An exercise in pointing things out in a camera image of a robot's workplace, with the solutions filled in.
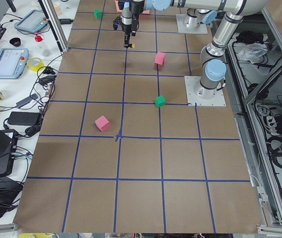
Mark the yellow tape roll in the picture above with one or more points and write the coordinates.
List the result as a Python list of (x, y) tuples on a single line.
[(35, 64)]

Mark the grey usb hub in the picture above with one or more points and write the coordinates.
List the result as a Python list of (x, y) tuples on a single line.
[(26, 100)]

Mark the black power adapter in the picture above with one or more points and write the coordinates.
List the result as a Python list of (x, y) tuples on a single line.
[(23, 118)]

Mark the green cube far corner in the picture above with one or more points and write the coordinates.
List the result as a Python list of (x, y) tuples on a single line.
[(97, 13)]

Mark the green cube centre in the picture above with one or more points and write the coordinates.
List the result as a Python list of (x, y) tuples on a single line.
[(160, 101)]

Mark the upper teach pendant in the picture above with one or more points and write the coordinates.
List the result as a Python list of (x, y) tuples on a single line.
[(33, 22)]

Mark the lower teach pendant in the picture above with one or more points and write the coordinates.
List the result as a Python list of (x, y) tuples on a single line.
[(12, 62)]

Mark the black bowl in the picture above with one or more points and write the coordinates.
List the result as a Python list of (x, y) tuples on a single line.
[(16, 42)]

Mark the pink cube front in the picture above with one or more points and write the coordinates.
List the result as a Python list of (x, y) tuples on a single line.
[(102, 123)]

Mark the aluminium frame post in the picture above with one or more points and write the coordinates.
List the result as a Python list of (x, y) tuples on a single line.
[(52, 17)]

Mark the red small object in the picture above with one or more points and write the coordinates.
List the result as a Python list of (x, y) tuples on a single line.
[(38, 37)]

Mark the pink cube near arm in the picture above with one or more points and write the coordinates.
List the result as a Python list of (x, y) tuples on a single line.
[(160, 60)]

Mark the crumpled white cloth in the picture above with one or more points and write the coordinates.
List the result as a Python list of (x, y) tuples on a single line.
[(253, 52)]

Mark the pink plastic tray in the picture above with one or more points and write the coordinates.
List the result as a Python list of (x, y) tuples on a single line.
[(119, 10)]

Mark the teach pendant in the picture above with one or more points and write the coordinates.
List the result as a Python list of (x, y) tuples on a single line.
[(12, 62), (33, 22)]

